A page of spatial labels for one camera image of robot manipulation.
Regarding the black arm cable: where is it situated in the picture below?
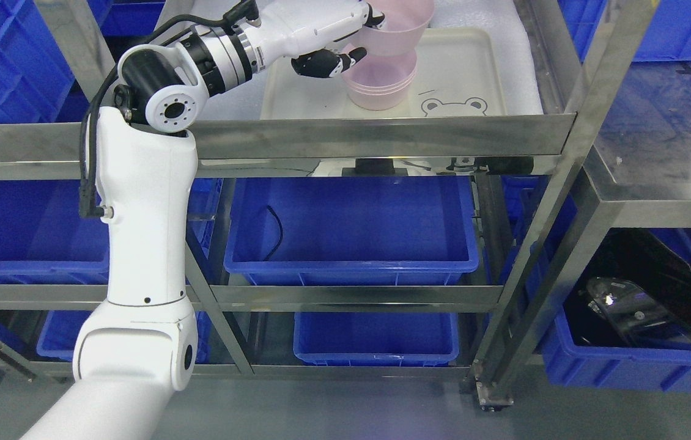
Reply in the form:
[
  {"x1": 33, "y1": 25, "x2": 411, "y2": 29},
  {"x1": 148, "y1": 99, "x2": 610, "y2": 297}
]
[{"x1": 78, "y1": 0, "x2": 261, "y2": 219}]

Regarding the blue bin with helmet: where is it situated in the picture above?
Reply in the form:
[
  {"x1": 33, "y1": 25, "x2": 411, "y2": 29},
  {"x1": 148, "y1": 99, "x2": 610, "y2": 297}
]
[{"x1": 539, "y1": 229, "x2": 691, "y2": 393}]

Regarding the steel shelf rack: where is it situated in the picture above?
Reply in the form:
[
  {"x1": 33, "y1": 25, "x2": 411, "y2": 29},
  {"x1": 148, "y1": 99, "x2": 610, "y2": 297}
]
[{"x1": 0, "y1": 1, "x2": 659, "y2": 420}]

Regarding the blue bin lower shelf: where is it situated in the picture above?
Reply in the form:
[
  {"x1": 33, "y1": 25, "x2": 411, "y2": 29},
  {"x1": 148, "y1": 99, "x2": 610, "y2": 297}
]
[{"x1": 293, "y1": 312, "x2": 460, "y2": 367}]

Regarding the blue bin middle shelf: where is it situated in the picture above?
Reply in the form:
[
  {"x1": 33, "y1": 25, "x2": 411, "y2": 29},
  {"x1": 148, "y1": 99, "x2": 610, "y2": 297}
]
[{"x1": 224, "y1": 176, "x2": 480, "y2": 286}]

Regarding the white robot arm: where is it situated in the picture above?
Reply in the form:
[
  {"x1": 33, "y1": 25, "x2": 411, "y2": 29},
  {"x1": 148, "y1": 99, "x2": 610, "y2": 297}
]
[{"x1": 23, "y1": 24, "x2": 255, "y2": 439}]

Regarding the stainless steel table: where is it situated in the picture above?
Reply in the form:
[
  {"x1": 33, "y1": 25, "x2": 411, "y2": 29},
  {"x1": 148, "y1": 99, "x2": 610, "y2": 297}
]
[{"x1": 584, "y1": 61, "x2": 691, "y2": 227}]

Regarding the blue bin shelf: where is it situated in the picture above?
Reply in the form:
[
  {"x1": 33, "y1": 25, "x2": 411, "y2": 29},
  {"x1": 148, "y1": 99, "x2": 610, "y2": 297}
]
[
  {"x1": 224, "y1": 176, "x2": 480, "y2": 286},
  {"x1": 0, "y1": 180, "x2": 109, "y2": 285},
  {"x1": 293, "y1": 312, "x2": 460, "y2": 367}
]

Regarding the pink plastic bowl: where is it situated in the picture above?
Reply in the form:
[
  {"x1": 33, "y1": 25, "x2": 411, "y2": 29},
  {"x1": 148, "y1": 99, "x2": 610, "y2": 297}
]
[{"x1": 349, "y1": 1, "x2": 435, "y2": 57}]

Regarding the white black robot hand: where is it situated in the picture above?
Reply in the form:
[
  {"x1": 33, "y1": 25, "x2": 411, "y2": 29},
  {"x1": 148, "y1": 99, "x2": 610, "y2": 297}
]
[{"x1": 239, "y1": 1, "x2": 385, "y2": 78}]

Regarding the cream bear tray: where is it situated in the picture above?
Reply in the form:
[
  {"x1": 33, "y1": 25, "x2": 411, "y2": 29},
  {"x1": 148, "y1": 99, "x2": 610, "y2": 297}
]
[{"x1": 260, "y1": 27, "x2": 507, "y2": 119}]

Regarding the blue crate top right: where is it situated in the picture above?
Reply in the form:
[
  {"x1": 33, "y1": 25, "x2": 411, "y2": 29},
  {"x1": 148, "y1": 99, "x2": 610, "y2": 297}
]
[{"x1": 558, "y1": 1, "x2": 691, "y2": 62}]

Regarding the black helmet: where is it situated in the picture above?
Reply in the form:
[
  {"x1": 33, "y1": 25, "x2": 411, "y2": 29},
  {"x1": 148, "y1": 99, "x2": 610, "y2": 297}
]
[{"x1": 564, "y1": 229, "x2": 691, "y2": 351}]

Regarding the stack of pink bowls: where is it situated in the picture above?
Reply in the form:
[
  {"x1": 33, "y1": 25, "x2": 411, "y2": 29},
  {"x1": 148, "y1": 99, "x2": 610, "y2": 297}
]
[{"x1": 342, "y1": 50, "x2": 418, "y2": 111}]

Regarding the blue bin left shelf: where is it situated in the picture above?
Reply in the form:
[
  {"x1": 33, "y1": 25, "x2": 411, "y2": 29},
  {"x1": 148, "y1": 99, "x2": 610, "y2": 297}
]
[{"x1": 0, "y1": 180, "x2": 109, "y2": 285}]

